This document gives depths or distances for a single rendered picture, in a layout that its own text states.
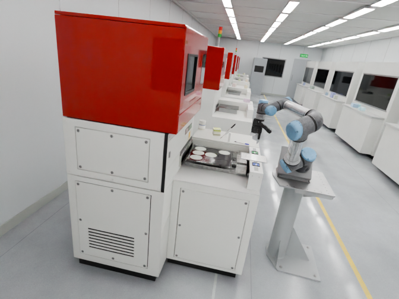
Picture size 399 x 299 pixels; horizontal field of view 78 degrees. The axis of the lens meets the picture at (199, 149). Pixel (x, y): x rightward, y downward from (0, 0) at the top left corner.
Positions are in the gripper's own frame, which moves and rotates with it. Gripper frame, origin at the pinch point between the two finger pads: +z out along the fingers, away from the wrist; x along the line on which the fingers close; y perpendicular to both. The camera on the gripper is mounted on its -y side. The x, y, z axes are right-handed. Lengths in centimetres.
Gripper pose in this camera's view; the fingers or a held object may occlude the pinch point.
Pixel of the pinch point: (257, 142)
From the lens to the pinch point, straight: 212.9
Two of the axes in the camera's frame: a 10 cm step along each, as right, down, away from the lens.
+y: -9.7, -1.7, 1.5
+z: -1.1, 9.3, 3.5
